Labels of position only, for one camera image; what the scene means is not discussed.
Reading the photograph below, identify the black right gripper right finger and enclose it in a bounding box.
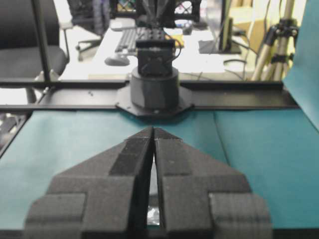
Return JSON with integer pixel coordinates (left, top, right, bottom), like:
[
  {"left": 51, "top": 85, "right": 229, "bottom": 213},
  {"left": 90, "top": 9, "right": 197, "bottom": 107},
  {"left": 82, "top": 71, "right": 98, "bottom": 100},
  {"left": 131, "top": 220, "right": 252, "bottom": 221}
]
[{"left": 154, "top": 128, "right": 273, "bottom": 239}]

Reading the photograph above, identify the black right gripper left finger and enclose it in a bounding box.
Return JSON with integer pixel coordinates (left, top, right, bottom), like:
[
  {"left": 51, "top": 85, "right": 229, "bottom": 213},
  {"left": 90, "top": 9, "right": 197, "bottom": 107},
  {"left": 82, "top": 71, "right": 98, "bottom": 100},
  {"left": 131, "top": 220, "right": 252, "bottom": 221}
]
[{"left": 23, "top": 127, "right": 154, "bottom": 239}]

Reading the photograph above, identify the silver zip bag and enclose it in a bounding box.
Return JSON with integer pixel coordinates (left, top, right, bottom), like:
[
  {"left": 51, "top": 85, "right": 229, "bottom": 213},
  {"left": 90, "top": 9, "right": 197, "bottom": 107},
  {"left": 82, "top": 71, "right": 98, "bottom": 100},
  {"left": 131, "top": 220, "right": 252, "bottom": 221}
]
[{"left": 147, "top": 155, "right": 160, "bottom": 227}]

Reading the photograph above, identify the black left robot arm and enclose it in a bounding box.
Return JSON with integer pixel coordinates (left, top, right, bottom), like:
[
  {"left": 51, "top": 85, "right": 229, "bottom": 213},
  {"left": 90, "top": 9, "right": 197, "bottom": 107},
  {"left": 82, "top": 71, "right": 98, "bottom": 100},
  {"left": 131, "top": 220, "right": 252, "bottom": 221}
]
[{"left": 111, "top": 0, "right": 201, "bottom": 118}]

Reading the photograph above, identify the teal table cloth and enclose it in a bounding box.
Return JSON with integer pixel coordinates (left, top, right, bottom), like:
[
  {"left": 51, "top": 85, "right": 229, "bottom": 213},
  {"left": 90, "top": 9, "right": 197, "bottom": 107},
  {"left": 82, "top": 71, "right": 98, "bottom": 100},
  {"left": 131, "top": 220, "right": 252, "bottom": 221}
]
[{"left": 0, "top": 0, "right": 319, "bottom": 239}]

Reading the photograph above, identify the black computer mouse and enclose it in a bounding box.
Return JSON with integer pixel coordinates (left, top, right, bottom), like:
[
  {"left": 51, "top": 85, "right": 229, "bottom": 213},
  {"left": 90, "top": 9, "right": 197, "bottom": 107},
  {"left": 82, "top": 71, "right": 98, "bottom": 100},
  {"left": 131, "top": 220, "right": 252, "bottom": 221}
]
[{"left": 104, "top": 55, "right": 130, "bottom": 66}]

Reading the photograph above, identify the black keyboard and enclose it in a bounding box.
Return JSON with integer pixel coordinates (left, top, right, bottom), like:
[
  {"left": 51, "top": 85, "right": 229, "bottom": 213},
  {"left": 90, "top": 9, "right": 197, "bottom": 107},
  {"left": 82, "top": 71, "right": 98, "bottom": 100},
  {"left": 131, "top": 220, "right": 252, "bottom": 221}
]
[{"left": 115, "top": 28, "right": 141, "bottom": 52}]

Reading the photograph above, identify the black office chair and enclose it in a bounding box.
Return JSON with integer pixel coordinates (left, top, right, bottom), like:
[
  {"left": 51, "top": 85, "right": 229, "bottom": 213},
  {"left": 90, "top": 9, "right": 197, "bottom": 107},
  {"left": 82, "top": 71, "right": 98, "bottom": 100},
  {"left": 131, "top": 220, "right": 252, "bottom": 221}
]
[{"left": 0, "top": 0, "right": 72, "bottom": 82}]

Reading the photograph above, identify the black aluminium frame rail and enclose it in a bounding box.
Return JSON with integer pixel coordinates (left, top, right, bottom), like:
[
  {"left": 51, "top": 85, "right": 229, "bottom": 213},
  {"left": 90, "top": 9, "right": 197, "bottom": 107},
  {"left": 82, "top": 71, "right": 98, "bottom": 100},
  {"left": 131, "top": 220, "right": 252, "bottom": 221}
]
[{"left": 0, "top": 79, "right": 298, "bottom": 117}]

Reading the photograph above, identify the camera tripod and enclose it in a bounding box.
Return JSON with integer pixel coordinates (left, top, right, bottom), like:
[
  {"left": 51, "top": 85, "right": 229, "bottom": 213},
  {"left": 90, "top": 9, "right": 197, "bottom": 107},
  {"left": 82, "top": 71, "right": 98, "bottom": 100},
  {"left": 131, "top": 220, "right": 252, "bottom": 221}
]
[{"left": 250, "top": 0, "right": 299, "bottom": 82}]

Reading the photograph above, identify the black vertical frame post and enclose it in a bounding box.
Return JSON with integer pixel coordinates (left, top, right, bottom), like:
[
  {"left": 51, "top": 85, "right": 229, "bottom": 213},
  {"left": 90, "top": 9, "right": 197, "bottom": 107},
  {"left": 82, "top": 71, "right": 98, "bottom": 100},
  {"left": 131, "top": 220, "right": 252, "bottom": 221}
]
[{"left": 30, "top": 0, "right": 52, "bottom": 84}]

